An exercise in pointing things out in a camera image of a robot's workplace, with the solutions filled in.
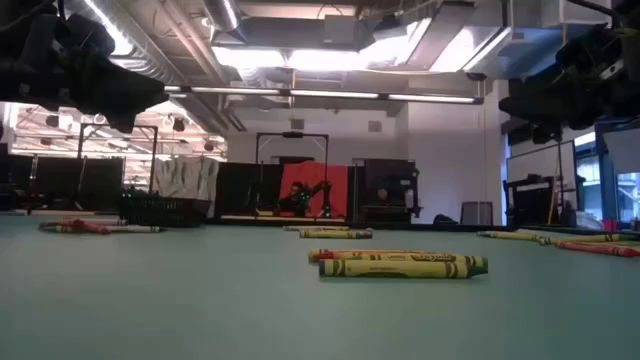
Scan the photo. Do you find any black partition panel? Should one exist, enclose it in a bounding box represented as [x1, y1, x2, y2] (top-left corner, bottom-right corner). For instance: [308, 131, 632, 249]
[0, 153, 126, 212]
[215, 162, 284, 219]

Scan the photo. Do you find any long ceiling light bar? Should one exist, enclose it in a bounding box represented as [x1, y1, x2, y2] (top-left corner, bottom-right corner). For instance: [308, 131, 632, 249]
[163, 84, 485, 106]

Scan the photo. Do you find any black gantry frame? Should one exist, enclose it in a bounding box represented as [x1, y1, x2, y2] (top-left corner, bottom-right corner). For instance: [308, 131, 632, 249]
[255, 131, 330, 219]
[76, 122, 160, 197]

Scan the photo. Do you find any black equipment cart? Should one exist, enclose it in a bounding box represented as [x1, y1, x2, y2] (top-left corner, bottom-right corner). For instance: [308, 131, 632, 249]
[502, 173, 587, 227]

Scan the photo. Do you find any white crayon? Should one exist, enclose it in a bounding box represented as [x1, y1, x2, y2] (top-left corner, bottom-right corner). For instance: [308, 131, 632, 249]
[107, 225, 163, 235]

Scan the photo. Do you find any green table mat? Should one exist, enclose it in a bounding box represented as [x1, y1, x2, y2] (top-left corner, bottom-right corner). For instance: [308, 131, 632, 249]
[0, 212, 640, 360]

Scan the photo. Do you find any round silver air duct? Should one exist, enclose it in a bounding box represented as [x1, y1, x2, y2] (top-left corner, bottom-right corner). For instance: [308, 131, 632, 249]
[202, 0, 247, 44]

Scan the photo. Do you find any grey ceiling unit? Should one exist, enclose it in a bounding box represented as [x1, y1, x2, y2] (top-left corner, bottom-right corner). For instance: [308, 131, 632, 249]
[323, 14, 359, 47]

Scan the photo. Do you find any black plastic basket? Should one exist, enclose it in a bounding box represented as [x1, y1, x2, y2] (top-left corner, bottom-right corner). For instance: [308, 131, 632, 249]
[117, 193, 212, 229]

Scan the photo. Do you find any rectangular silver air duct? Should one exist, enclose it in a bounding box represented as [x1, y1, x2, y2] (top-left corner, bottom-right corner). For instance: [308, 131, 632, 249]
[405, 2, 514, 74]

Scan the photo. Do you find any grey white curtain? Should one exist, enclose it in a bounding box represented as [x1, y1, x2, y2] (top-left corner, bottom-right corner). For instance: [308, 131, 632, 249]
[152, 155, 220, 217]

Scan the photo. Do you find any red backdrop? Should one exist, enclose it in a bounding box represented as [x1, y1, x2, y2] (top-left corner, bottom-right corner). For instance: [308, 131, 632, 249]
[278, 160, 350, 219]

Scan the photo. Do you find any red orange crayon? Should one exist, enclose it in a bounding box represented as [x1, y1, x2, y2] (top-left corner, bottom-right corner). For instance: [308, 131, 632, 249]
[309, 249, 454, 262]

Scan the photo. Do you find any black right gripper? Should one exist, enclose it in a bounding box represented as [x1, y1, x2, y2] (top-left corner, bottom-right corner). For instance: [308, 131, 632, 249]
[498, 19, 640, 145]

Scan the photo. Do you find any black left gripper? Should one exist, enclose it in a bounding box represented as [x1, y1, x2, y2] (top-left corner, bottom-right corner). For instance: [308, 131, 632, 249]
[0, 13, 169, 132]

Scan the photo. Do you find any grey bin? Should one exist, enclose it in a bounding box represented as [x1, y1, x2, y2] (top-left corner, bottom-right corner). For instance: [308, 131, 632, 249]
[459, 200, 495, 226]

